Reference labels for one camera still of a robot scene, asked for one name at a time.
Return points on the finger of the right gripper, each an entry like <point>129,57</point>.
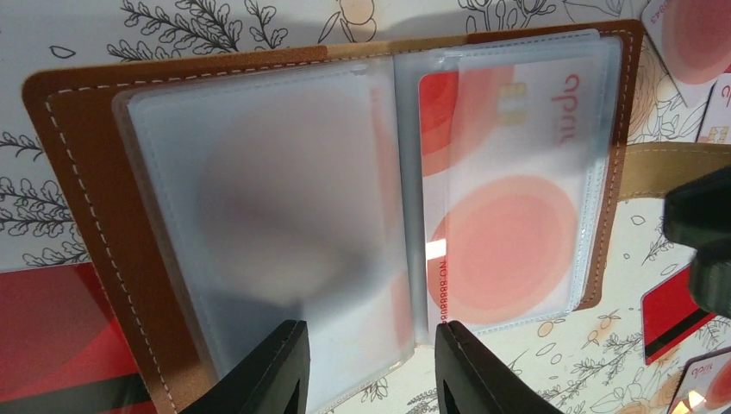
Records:
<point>710,277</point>
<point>698,213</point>

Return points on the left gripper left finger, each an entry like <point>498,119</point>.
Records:
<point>272,378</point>

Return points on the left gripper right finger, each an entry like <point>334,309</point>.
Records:
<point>471,379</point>

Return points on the brown leather card holder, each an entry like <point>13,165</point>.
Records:
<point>220,196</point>

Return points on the red card centre pile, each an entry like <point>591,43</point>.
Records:
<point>669,315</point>

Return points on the white card red circle bottom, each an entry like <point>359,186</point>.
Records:
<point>705,385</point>

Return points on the white card red circle top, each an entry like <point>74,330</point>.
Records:
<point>692,39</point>

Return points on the red card upper left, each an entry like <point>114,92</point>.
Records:
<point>62,349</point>

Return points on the floral patterned table mat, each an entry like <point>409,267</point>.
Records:
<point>588,362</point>

